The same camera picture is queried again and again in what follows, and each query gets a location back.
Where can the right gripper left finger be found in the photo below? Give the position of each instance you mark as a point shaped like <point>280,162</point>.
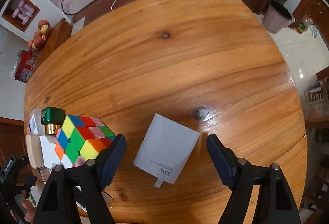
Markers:
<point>109,159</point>

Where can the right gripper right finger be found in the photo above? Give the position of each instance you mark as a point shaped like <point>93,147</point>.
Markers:
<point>223,159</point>

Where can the rubik's cube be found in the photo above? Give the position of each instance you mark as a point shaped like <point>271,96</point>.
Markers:
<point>81,138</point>

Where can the white 33W charger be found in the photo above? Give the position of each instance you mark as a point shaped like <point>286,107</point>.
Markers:
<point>165,149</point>

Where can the person's left hand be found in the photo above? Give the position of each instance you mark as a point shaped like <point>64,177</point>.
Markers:
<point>30,211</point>

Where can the white handheld game console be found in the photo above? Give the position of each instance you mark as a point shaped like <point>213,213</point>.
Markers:
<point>95,196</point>

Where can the beige cardboard box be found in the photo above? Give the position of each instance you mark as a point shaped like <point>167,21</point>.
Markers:
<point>34,151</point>

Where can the white barcode box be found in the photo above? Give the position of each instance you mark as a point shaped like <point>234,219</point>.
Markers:
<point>35,124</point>

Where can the green perfume bottle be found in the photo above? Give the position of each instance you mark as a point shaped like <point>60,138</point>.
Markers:
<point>52,119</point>

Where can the red tissue box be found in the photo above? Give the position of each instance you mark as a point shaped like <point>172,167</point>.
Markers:
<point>25,66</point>

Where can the white notepad on cabinet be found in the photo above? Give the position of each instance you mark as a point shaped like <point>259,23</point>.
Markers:
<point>79,25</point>

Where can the fruit bowl with apples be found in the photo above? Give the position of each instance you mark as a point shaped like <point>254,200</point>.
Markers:
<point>40,35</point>

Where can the grey trash bin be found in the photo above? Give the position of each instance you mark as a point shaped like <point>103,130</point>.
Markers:
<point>277,17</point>

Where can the pink dumbbells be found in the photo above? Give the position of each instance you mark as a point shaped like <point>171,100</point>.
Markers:
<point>24,12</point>

